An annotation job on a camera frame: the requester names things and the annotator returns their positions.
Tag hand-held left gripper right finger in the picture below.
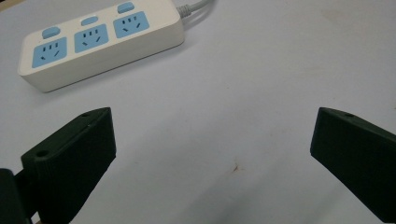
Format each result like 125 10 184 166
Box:
309 106 396 224

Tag white power strip blue sockets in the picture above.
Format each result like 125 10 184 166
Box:
17 0 186 93

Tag grey power strip cable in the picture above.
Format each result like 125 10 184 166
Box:
175 0 216 21

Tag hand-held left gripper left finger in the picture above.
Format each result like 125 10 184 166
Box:
20 106 118 224

